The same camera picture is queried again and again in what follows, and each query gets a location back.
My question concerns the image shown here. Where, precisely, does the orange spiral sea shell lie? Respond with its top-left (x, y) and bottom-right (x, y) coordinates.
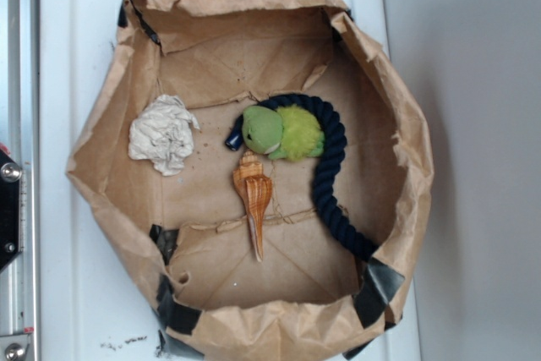
top-left (232, 150), bottom-right (273, 262)

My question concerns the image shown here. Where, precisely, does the brown paper bag tray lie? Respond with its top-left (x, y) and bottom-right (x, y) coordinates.
top-left (67, 0), bottom-right (434, 360)

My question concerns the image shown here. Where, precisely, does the green plush turtle toy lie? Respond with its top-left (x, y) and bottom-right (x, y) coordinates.
top-left (242, 105), bottom-right (325, 161)

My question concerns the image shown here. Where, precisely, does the crumpled white paper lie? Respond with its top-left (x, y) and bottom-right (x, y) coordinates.
top-left (128, 95), bottom-right (200, 177)

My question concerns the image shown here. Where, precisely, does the navy blue rope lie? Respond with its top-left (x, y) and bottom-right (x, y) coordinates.
top-left (224, 95), bottom-right (380, 263)

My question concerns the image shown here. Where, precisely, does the black bracket with bolts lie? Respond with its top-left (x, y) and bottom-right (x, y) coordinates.
top-left (0, 144), bottom-right (23, 271)

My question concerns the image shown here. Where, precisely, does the aluminium frame rail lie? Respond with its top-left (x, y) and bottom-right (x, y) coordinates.
top-left (1, 0), bottom-right (41, 360)

